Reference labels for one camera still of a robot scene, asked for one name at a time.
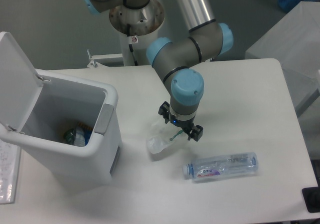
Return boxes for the grey covered box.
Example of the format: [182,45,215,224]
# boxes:
[245,1,320,116]

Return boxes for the white trash can lid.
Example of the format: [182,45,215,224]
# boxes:
[0,31,44,132]

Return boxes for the white trash can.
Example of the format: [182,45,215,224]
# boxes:
[0,70,122,185]

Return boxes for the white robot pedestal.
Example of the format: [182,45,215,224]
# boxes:
[109,0,165,66]

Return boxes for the laminated paper sheet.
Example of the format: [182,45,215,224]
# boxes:
[0,141,21,205]

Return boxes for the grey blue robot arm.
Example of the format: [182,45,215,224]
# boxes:
[84,0,234,141]

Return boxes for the black pedestal cable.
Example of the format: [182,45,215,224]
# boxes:
[126,23,139,66]

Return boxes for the clear plastic water bottle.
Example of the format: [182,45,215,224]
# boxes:
[182,152,259,182]

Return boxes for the clear plastic wrapper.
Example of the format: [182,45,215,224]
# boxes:
[146,117,188,155]

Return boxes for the black device at edge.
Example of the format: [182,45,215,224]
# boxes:
[302,187,320,213]

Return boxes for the white clamp bracket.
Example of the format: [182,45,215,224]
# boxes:
[86,49,124,68]

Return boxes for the trash pile inside can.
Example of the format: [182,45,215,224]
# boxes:
[63,122,93,147]

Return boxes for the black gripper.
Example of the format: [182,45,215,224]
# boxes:
[158,101,204,142]

